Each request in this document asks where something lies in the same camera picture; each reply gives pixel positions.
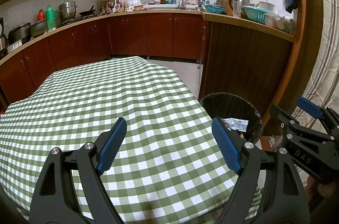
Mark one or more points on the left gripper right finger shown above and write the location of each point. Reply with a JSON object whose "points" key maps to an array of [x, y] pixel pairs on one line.
{"points": [[283, 199]]}

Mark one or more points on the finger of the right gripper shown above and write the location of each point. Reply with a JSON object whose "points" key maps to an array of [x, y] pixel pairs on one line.
{"points": [[291, 126], [327, 116]]}

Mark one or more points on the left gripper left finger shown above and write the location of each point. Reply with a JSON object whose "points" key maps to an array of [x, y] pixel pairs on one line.
{"points": [[70, 189]]}

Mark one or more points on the silver snack wrapper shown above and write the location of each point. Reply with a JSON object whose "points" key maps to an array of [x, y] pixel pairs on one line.
{"points": [[236, 124]]}

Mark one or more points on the black trash bin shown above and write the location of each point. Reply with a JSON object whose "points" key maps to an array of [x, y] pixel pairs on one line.
{"points": [[227, 105]]}

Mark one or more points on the striped curtain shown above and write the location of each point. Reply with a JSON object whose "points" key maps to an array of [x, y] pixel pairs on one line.
{"points": [[322, 87]]}

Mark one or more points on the dark red lower cabinets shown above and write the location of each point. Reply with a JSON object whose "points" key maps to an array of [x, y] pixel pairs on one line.
{"points": [[240, 57]]}

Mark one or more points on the teal plastic basket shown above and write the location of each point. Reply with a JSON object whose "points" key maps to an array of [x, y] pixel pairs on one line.
{"points": [[255, 14]]}

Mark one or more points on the red thermos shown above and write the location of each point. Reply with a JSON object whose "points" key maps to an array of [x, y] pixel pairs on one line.
{"points": [[41, 15]]}

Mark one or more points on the green thermos bottle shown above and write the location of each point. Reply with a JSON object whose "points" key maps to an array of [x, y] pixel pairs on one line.
{"points": [[50, 17]]}

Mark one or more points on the steel stock pot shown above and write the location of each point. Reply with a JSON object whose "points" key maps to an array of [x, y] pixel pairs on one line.
{"points": [[67, 10]]}

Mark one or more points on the black wok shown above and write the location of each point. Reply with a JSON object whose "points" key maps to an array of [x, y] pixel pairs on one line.
{"points": [[88, 12]]}

